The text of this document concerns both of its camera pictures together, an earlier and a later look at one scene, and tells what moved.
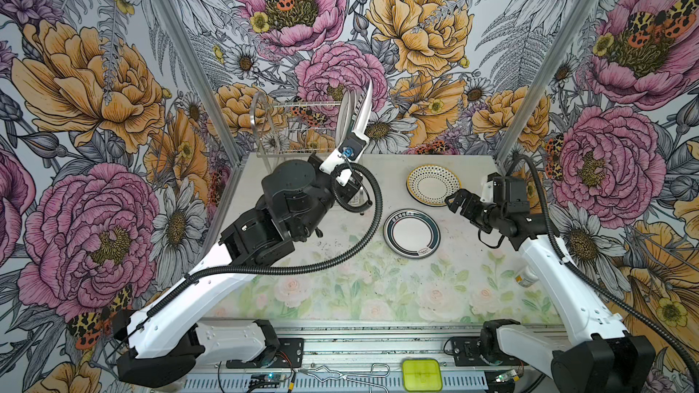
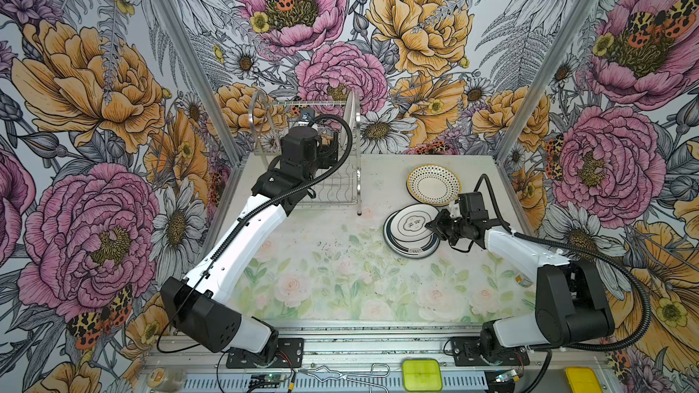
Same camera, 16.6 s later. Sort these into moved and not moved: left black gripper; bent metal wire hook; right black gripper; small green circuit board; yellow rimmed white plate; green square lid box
Moved: right black gripper; left black gripper
Not moved: bent metal wire hook; green square lid box; small green circuit board; yellow rimmed white plate
